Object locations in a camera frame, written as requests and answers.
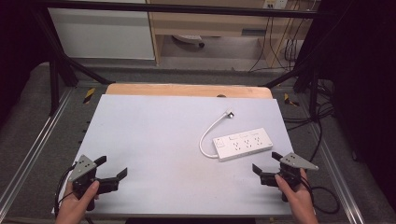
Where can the black metal frame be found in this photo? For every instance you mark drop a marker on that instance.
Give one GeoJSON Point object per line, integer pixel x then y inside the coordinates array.
{"type": "Point", "coordinates": [174, 7]}

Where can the white plug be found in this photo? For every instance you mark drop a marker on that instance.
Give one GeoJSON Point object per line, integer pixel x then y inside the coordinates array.
{"type": "Point", "coordinates": [229, 114]}

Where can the wooden table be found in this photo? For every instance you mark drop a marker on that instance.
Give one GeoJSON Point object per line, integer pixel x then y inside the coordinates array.
{"type": "Point", "coordinates": [186, 90]}

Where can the white power strip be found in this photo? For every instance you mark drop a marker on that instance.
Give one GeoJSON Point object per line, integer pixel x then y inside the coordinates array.
{"type": "Point", "coordinates": [243, 144]}

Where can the aluminium rail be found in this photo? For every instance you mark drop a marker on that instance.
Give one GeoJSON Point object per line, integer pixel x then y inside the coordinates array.
{"type": "Point", "coordinates": [337, 174]}
{"type": "Point", "coordinates": [34, 146]}

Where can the grey power strip on floor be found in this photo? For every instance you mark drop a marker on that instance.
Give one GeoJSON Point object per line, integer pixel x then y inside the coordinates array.
{"type": "Point", "coordinates": [188, 38]}

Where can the person's right hand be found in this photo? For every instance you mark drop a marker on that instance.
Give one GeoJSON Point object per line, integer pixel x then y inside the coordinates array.
{"type": "Point", "coordinates": [299, 199]}

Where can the person's left hand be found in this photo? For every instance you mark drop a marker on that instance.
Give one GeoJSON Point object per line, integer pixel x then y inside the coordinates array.
{"type": "Point", "coordinates": [73, 205]}

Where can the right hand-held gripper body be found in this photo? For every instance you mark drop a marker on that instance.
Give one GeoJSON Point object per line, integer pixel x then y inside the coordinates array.
{"type": "Point", "coordinates": [295, 161]}

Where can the white cabinet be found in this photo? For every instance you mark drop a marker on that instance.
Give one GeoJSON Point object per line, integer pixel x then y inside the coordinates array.
{"type": "Point", "coordinates": [102, 34]}

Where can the white wall socket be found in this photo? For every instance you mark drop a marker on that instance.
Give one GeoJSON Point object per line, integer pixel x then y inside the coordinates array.
{"type": "Point", "coordinates": [275, 3]}

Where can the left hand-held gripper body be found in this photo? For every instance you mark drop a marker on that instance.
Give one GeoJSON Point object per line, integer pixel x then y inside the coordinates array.
{"type": "Point", "coordinates": [81, 166]}

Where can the black curtain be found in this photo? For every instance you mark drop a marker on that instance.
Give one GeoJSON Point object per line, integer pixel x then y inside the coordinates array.
{"type": "Point", "coordinates": [364, 93]}
{"type": "Point", "coordinates": [21, 46]}

